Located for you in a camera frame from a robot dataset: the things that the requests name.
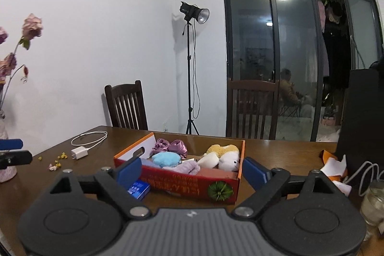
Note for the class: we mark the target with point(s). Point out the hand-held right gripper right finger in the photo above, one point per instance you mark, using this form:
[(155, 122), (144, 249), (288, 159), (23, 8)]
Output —
[(253, 174)]

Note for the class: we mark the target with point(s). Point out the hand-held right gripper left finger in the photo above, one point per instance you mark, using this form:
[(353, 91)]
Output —
[(129, 172)]

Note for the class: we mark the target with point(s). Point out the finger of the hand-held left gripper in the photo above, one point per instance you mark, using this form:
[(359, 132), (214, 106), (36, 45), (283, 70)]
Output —
[(12, 144), (18, 157)]

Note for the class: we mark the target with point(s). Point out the yellow and white plush toy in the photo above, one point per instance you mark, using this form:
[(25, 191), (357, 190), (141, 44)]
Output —
[(229, 160)]

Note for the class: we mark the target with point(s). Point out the light blue cloth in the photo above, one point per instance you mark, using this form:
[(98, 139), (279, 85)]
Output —
[(165, 159)]

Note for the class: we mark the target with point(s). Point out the white makeup sponge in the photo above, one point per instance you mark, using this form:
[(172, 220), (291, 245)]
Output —
[(208, 160)]

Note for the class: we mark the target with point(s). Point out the purple satin scrunchie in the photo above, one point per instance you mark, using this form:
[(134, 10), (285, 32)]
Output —
[(179, 147)]

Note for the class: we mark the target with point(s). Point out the purple towel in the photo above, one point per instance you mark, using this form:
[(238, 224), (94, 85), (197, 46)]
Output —
[(186, 168)]

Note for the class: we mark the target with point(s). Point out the red cardboard box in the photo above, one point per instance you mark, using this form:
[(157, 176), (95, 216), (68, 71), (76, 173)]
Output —
[(186, 179)]

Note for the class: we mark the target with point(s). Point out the blue and white packet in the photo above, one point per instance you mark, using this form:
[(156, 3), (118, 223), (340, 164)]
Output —
[(138, 189)]

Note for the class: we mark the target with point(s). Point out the speckled pink vase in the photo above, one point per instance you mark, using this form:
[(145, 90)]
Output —
[(6, 175)]

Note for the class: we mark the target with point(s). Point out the scattered yellow petals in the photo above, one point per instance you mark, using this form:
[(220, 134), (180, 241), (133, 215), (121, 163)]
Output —
[(61, 157)]

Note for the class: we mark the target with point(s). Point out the dark wooden chair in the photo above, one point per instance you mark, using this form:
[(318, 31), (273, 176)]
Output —
[(252, 106), (126, 106)]

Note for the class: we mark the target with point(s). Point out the orange and white wrapper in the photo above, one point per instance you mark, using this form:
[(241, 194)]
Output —
[(334, 164)]

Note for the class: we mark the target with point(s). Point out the white tube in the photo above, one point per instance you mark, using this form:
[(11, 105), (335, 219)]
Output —
[(343, 187)]

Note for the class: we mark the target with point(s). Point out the small potted plant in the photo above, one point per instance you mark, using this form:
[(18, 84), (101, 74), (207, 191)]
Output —
[(329, 116)]

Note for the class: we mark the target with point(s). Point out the bunch of dried pink roses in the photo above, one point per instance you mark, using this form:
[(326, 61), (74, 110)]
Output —
[(31, 26)]

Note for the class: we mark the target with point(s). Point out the clear drinking glass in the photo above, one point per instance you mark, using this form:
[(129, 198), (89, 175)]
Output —
[(373, 205)]

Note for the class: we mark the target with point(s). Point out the black paper bag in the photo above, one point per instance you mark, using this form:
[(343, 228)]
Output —
[(363, 112)]

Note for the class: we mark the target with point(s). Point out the sliding glass door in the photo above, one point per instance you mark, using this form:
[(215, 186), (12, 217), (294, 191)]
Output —
[(288, 52)]

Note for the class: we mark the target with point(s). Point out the hanging pink garment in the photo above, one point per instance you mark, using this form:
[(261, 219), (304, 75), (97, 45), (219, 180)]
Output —
[(323, 31)]

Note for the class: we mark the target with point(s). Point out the black coat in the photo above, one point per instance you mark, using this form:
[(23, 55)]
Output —
[(378, 64)]

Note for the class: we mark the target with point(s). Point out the studio light on stand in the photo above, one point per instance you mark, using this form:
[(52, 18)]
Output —
[(192, 11)]

